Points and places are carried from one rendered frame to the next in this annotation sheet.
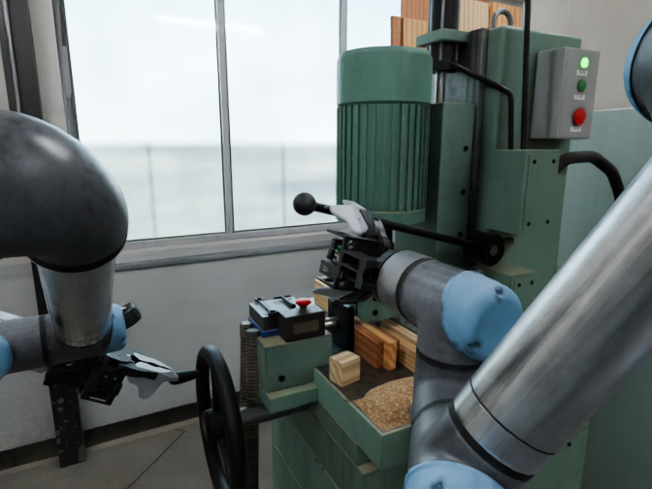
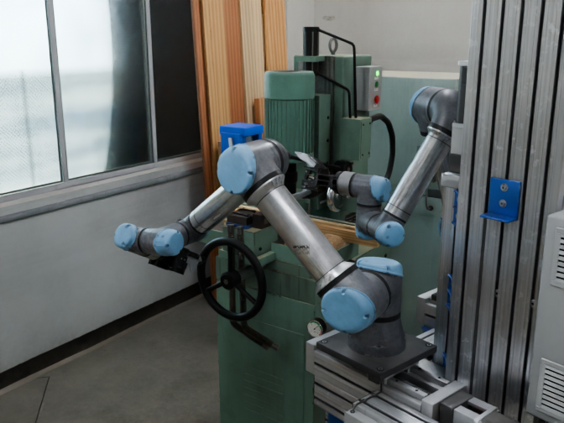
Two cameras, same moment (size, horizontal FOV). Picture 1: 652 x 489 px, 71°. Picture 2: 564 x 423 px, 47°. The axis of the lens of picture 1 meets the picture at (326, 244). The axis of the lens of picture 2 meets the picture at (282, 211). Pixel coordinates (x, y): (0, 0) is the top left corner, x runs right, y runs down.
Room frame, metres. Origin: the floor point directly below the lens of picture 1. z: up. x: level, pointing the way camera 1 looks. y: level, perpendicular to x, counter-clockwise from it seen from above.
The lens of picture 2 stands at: (-1.11, 1.00, 1.59)
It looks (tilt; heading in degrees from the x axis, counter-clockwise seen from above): 15 degrees down; 332
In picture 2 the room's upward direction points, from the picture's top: straight up
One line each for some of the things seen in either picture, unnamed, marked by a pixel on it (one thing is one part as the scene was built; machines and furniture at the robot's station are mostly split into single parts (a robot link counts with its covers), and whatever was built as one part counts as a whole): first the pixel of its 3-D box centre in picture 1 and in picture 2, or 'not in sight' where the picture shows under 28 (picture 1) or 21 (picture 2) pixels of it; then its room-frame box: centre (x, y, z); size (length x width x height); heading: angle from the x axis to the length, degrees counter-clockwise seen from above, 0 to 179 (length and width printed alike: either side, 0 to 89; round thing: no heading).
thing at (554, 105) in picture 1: (564, 95); (368, 87); (0.92, -0.46, 1.40); 0.10 x 0.06 x 0.16; 117
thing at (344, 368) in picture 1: (344, 368); not in sight; (0.74, -0.03, 0.92); 0.04 x 0.04 x 0.04; 39
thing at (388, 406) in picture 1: (404, 393); (326, 240); (0.67, -0.13, 0.92); 0.14 x 0.09 x 0.04; 117
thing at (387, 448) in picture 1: (324, 360); (264, 242); (0.88, 0.00, 0.87); 0.61 x 0.30 x 0.06; 27
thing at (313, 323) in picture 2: not in sight; (317, 329); (0.57, -0.04, 0.65); 0.06 x 0.04 x 0.08; 27
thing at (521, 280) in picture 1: (504, 298); (352, 194); (0.84, -0.34, 1.02); 0.09 x 0.07 x 0.12; 27
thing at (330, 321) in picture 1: (327, 323); not in sight; (0.88, 0.00, 0.95); 0.09 x 0.07 x 0.09; 27
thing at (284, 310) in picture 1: (285, 314); (250, 216); (0.83, 0.08, 0.99); 0.13 x 0.11 x 0.06; 27
